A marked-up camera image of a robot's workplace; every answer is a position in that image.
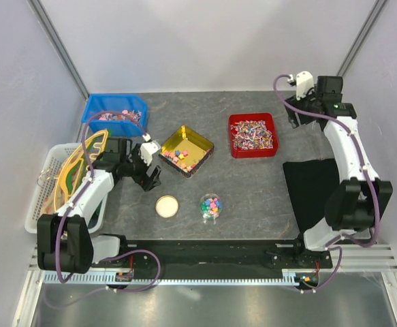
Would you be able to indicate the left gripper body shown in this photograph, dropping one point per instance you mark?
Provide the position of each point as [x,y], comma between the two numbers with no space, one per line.
[139,169]

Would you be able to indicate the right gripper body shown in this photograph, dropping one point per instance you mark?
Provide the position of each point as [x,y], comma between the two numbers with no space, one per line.
[307,103]

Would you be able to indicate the round wooden jar lid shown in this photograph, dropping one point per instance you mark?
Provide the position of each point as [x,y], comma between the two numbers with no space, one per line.
[167,206]

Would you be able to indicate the gold tin of star candies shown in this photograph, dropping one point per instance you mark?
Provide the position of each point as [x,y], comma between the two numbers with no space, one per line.
[186,151]

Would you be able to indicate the blue plastic bin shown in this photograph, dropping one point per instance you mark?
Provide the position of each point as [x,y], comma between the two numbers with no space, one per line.
[123,115]

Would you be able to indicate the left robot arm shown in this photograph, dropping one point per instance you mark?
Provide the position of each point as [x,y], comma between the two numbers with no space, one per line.
[64,243]

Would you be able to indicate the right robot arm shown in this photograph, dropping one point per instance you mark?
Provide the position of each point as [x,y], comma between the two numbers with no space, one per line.
[342,198]

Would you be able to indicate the red tray of lollipops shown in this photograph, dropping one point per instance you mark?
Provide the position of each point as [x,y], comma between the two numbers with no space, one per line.
[252,135]

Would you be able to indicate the clear glass jar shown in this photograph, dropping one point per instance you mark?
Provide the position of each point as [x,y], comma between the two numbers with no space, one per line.
[211,207]

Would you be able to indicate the black cloth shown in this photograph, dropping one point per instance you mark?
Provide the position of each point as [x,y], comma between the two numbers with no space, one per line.
[310,184]

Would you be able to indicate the white plastic basket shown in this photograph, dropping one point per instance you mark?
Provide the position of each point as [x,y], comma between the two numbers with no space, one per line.
[56,156]

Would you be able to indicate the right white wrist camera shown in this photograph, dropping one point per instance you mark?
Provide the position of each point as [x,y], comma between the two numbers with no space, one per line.
[303,82]

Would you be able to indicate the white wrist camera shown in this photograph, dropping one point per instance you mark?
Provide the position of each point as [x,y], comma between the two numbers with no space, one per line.
[147,150]
[303,82]

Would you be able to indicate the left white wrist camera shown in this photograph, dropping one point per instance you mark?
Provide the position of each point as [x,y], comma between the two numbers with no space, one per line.
[147,150]

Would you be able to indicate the yellow green wire hanger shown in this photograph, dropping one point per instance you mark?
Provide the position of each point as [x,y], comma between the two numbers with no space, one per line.
[75,167]

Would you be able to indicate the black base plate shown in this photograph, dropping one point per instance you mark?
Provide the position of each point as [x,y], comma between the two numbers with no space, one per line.
[193,260]

